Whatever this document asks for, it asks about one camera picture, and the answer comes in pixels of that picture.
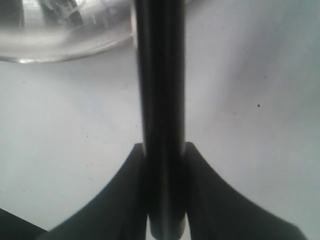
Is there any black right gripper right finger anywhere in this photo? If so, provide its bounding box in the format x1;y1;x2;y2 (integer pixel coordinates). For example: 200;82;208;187
184;142;305;240

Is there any black handled knife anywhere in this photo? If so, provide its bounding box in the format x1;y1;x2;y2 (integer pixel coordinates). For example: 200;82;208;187
133;0;186;240

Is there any round stainless steel plate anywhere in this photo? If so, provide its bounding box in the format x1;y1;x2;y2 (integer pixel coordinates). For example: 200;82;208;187
0;0;132;64

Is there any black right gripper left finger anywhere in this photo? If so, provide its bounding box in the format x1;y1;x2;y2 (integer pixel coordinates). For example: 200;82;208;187
39;143;148;240

